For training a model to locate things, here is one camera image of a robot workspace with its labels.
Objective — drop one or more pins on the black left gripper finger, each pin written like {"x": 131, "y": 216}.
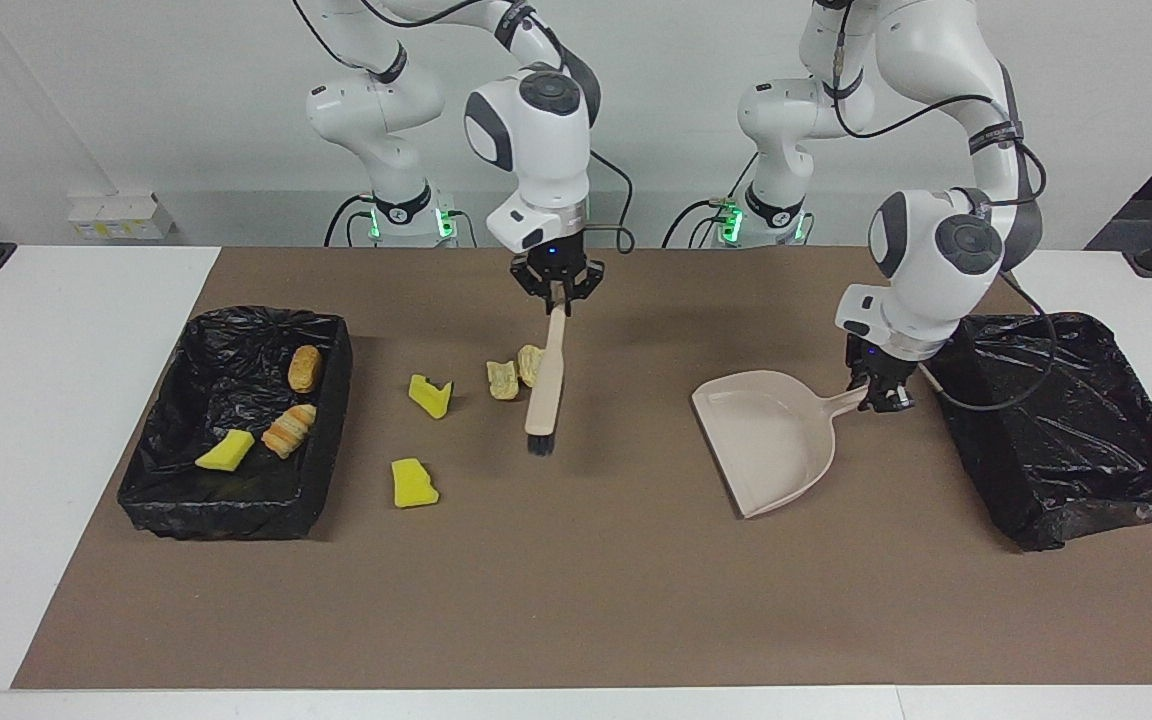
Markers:
{"x": 860, "y": 385}
{"x": 891, "y": 398}

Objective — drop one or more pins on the white power strip box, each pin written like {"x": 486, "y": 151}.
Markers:
{"x": 121, "y": 215}

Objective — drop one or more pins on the brown table mat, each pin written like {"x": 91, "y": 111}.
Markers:
{"x": 636, "y": 560}

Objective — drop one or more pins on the black bag lined bin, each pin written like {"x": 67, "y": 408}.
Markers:
{"x": 266, "y": 495}
{"x": 1056, "y": 450}

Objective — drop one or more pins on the beige hand brush black bristles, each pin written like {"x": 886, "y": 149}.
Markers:
{"x": 546, "y": 390}

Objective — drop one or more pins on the large yellow sponge chunk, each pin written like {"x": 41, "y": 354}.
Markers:
{"x": 413, "y": 485}

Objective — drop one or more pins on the striped orange bread piece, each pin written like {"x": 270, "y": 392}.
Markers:
{"x": 289, "y": 430}

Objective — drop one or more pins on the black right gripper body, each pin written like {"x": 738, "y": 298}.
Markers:
{"x": 556, "y": 268}

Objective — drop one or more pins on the yellow green sponge wedge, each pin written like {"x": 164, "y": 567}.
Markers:
{"x": 226, "y": 452}
{"x": 428, "y": 398}

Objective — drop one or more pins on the tan rock piece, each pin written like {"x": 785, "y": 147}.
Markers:
{"x": 529, "y": 366}
{"x": 503, "y": 381}

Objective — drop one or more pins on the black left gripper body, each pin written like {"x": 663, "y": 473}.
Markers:
{"x": 878, "y": 362}

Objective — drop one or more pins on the brown oval bread roll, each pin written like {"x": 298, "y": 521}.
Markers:
{"x": 304, "y": 368}

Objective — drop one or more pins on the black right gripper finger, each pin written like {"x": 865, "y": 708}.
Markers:
{"x": 586, "y": 282}
{"x": 528, "y": 280}

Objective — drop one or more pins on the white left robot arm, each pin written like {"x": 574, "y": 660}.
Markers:
{"x": 936, "y": 250}

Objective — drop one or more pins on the beige plastic dustpan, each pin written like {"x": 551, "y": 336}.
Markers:
{"x": 766, "y": 440}

